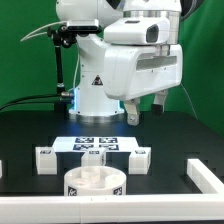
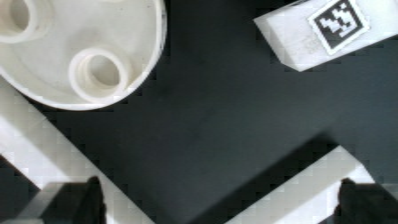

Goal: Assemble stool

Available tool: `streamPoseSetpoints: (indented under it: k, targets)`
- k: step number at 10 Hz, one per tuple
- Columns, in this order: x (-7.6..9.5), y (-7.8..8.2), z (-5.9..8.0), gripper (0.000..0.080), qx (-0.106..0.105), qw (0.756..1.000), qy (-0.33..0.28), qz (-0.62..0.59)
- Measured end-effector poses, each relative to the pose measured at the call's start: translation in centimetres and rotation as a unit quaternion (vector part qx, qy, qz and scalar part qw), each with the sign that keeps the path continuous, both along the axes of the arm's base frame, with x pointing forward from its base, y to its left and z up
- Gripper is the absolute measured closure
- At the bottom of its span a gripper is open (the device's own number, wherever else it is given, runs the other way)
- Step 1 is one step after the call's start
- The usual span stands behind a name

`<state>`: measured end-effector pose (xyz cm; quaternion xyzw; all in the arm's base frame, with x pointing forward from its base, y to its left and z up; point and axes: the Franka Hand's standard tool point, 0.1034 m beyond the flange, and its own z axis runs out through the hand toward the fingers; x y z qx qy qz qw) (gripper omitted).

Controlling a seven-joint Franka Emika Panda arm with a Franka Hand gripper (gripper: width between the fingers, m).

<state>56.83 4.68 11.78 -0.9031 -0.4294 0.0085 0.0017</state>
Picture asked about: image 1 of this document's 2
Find black camera stand pole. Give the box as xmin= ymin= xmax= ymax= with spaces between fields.
xmin=46 ymin=25 xmax=78 ymax=112

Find white block at left edge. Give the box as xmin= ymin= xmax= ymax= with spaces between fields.
xmin=0 ymin=160 xmax=3 ymax=179

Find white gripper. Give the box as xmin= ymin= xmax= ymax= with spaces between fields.
xmin=103 ymin=17 xmax=182 ymax=126

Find white round stool seat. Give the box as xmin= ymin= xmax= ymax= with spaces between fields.
xmin=64 ymin=166 xmax=127 ymax=196

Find white L-shaped fence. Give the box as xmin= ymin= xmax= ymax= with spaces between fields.
xmin=0 ymin=159 xmax=224 ymax=224

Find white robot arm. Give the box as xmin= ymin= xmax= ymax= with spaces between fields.
xmin=56 ymin=0 xmax=182 ymax=125

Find white fiducial marker sheet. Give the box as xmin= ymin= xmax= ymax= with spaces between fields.
xmin=52 ymin=136 xmax=138 ymax=152

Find white cable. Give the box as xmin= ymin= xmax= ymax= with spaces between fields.
xmin=20 ymin=20 xmax=68 ymax=43

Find black camera on stand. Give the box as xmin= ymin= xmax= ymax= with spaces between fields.
xmin=66 ymin=19 xmax=101 ymax=34

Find black cable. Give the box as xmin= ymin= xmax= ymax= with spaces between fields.
xmin=0 ymin=94 xmax=74 ymax=112

